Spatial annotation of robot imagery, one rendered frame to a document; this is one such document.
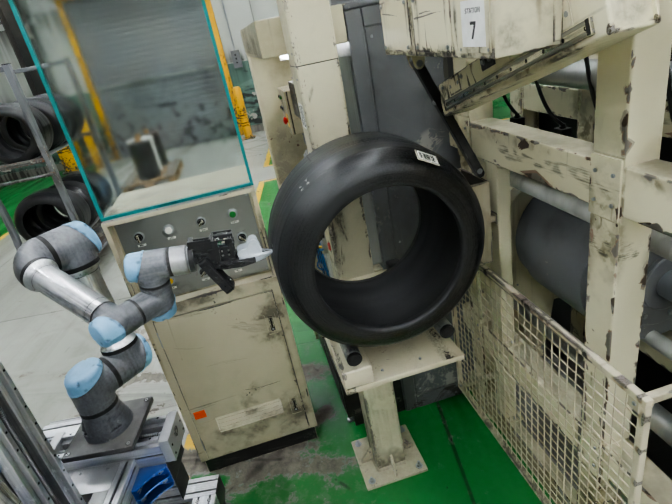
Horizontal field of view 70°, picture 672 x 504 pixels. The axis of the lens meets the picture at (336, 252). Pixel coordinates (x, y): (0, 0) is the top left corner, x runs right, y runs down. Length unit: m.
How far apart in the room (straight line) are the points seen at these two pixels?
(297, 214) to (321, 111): 0.43
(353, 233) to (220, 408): 1.05
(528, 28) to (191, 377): 1.74
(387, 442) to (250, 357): 0.67
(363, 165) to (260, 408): 1.41
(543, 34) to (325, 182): 0.53
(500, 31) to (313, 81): 0.66
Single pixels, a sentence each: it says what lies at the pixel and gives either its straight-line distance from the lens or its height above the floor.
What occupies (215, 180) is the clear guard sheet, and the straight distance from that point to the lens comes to 1.81.
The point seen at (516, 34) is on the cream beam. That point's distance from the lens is 0.98.
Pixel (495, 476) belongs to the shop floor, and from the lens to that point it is 2.24.
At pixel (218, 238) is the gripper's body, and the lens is 1.26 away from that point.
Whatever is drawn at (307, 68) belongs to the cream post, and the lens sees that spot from 1.47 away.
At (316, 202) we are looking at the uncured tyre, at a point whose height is 1.38.
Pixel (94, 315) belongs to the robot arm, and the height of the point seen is 1.23.
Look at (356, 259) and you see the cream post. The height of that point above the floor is 1.02.
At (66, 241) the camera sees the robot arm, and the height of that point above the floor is 1.33.
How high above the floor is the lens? 1.75
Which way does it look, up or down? 25 degrees down
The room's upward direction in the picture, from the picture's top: 11 degrees counter-clockwise
